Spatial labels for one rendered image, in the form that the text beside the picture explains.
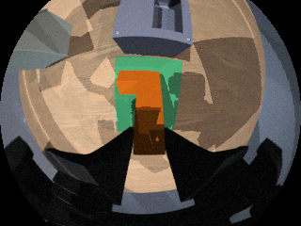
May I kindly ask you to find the orange l-shaped part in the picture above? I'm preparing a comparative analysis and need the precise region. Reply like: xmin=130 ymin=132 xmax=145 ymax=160
xmin=116 ymin=71 xmax=166 ymax=155

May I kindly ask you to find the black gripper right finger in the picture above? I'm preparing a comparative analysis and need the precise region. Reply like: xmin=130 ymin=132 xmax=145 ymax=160
xmin=165 ymin=128 xmax=249 ymax=202

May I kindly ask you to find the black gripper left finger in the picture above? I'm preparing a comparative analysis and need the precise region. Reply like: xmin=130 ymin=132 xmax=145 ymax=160
xmin=44 ymin=127 xmax=135 ymax=206

